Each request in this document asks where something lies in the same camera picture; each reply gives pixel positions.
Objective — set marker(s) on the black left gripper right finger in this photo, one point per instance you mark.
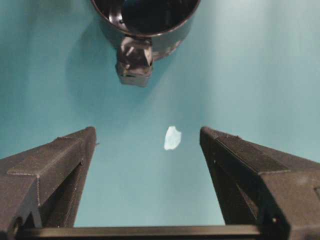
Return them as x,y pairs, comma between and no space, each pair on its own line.
259,185

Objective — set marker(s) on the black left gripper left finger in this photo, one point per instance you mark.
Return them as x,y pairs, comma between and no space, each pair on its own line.
42,186

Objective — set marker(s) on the pale blue tape scrap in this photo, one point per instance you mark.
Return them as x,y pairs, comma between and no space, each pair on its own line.
172,138

